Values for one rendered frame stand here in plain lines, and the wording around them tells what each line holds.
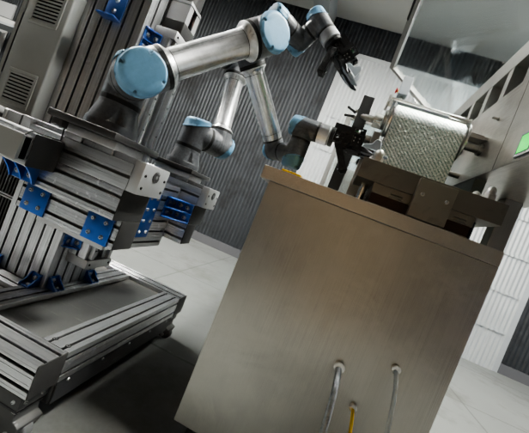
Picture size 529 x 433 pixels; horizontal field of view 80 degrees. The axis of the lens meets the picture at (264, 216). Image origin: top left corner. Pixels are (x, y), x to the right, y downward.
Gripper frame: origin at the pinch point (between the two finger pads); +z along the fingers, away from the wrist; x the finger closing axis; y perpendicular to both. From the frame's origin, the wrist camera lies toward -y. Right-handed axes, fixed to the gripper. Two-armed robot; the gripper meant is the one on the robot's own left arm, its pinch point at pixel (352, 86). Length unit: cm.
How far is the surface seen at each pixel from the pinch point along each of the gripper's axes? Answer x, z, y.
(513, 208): 5, 68, 27
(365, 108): 25.2, 2.7, 7.1
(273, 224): -34, 36, -48
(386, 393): -34, 89, -42
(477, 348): 306, 248, 56
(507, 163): -26, 51, 17
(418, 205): -30, 50, -10
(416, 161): -8.0, 37.6, 3.0
